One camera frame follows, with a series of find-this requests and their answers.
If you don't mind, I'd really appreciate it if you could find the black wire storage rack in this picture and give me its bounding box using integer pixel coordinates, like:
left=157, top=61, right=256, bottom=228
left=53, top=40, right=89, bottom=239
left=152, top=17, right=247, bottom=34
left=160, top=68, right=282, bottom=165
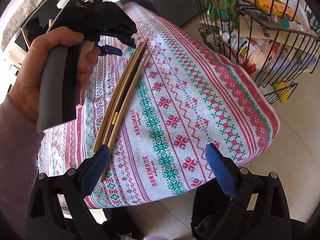
left=196, top=0, right=319, bottom=103

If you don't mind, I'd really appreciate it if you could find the patterned red green tablecloth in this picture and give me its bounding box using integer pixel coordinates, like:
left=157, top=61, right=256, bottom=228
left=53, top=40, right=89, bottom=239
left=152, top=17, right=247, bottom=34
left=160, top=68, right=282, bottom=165
left=37, top=2, right=281, bottom=218

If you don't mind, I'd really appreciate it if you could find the black microwave oven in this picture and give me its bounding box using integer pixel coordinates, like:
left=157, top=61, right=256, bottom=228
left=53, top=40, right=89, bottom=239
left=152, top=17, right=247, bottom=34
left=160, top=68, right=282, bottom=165
left=15, top=0, right=60, bottom=52

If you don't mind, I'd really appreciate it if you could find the person's left hand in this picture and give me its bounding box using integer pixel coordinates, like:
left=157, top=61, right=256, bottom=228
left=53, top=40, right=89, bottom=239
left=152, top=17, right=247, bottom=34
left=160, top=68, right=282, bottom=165
left=8, top=27, right=84, bottom=124

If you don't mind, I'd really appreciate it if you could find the light bamboo chopstick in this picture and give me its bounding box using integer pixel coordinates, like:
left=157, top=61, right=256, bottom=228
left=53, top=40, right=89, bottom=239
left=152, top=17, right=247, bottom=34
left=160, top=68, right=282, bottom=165
left=99, top=51, right=151, bottom=183

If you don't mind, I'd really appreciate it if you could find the green leafy vegetable bunch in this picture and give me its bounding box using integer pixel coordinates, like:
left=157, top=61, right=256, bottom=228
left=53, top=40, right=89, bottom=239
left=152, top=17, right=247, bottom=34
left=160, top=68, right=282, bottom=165
left=202, top=0, right=239, bottom=34

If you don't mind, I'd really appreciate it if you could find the pink sleeved left forearm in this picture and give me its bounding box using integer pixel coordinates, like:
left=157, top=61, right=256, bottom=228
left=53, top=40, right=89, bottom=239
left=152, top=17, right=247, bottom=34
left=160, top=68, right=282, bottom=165
left=1, top=96, right=44, bottom=239

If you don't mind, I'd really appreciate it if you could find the dark chopstick gold band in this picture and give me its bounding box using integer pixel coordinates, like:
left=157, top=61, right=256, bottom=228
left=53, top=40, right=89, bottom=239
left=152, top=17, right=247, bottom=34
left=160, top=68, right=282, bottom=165
left=101, top=55, right=140, bottom=145

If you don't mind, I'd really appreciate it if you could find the floral cloth microwave cover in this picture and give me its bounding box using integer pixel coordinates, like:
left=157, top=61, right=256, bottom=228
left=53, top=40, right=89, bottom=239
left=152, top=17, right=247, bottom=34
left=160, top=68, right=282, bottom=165
left=1, top=0, right=44, bottom=51

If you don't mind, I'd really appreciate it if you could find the grey refrigerator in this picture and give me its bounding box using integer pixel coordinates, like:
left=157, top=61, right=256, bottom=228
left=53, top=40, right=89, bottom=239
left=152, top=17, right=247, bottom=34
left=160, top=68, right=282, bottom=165
left=129, top=0, right=199, bottom=27

